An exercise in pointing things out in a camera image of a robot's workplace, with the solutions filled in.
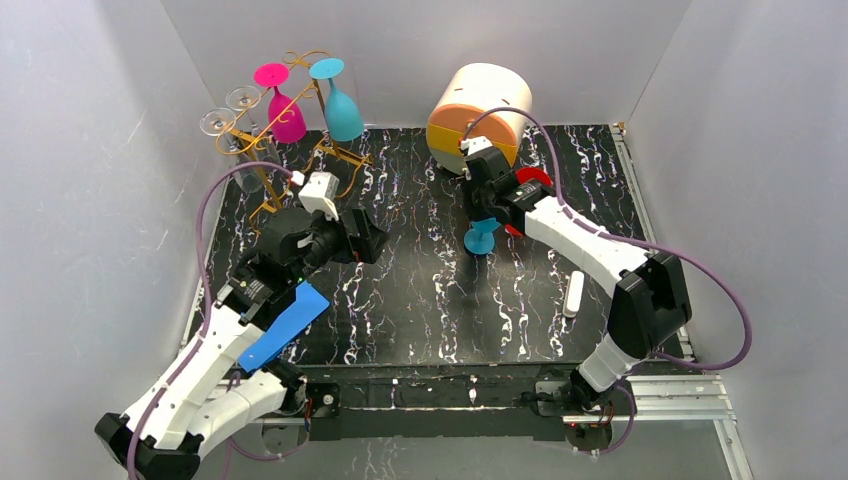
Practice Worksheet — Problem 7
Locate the front clear wine glass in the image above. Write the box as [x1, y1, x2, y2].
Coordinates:
[199, 108, 263, 194]

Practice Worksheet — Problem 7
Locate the magenta plastic wine glass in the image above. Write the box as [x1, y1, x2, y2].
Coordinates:
[254, 63, 307, 144]

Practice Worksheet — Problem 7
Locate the blue flat card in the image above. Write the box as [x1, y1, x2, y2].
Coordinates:
[237, 281, 330, 373]

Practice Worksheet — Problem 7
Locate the teal wine glass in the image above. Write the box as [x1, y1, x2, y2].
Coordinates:
[309, 57, 365, 142]
[463, 217, 501, 256]

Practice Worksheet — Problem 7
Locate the white oblong remote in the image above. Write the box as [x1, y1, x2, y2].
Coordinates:
[562, 270, 585, 319]

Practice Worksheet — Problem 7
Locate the red plastic wine glass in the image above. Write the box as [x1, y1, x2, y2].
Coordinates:
[504, 167, 553, 237]

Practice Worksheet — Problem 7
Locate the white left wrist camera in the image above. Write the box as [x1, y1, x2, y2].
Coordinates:
[290, 171, 339, 221]

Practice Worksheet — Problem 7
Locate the clear wine glass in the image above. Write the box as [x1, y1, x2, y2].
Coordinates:
[226, 86, 280, 164]
[199, 108, 263, 194]

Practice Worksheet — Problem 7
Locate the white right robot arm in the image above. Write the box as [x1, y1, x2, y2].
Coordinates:
[460, 137, 692, 407]

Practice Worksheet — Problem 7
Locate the gold wire glass rack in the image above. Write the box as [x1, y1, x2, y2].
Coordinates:
[212, 50, 374, 230]

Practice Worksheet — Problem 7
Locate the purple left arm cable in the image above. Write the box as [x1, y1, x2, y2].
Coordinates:
[125, 161, 296, 480]

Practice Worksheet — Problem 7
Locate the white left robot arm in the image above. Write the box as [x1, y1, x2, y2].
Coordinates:
[95, 208, 389, 479]

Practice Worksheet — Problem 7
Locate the round pastel drawer cabinet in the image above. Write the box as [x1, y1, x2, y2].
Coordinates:
[426, 63, 533, 175]

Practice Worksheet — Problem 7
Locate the rear clear wine glass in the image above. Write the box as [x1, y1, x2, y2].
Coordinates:
[226, 86, 280, 164]

